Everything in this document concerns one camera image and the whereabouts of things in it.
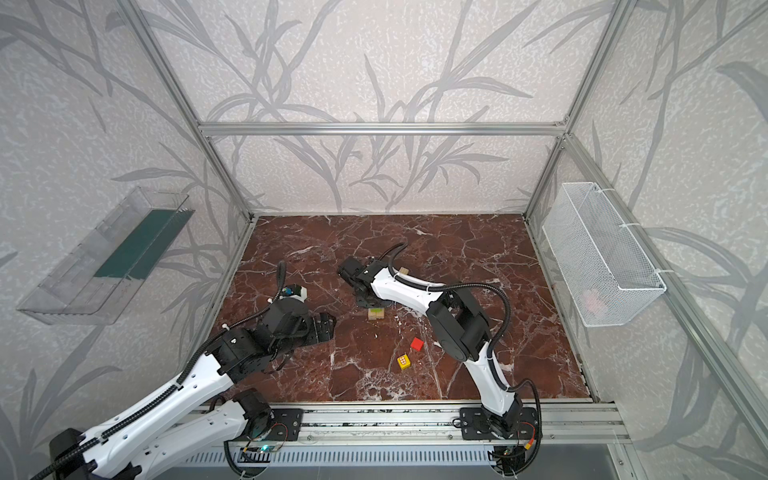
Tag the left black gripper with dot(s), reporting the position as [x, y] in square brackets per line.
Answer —
[324, 327]

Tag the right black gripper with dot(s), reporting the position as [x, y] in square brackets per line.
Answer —
[352, 273]

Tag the red cube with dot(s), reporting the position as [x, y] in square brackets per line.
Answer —
[416, 344]

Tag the yellow dice cube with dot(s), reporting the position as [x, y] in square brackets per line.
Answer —
[404, 362]

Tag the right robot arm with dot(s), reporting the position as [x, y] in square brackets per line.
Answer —
[460, 324]

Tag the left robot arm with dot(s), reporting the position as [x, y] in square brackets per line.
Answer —
[146, 438]

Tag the left circuit board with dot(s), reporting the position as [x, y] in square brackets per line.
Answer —
[258, 454]

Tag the clear plastic bin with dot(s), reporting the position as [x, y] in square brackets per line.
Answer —
[94, 283]

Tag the right wiring bundle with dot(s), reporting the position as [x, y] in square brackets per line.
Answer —
[510, 456]

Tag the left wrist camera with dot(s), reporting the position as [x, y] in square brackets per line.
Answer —
[294, 291]

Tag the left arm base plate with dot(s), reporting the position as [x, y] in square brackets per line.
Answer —
[280, 425]

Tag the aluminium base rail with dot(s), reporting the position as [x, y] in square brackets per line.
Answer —
[429, 424]

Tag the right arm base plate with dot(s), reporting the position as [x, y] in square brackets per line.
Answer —
[474, 424]

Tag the white wire basket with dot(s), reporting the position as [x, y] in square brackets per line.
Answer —
[608, 274]

